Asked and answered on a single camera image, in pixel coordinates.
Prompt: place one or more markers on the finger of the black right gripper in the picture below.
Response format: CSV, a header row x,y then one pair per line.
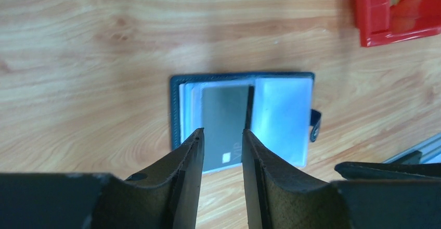
x,y
387,171

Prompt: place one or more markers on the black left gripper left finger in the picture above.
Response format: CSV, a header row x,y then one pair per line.
x,y
163,195

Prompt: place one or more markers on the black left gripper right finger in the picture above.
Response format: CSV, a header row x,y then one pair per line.
x,y
279,195

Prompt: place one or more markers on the navy blue card holder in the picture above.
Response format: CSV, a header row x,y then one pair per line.
x,y
275,106

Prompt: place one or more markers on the grey VIP credit card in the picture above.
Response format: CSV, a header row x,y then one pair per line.
x,y
224,113

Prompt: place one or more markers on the red plastic bin front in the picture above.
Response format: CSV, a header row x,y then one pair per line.
x,y
381,23

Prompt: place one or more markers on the aluminium rail frame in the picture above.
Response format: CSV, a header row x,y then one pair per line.
x,y
425,152

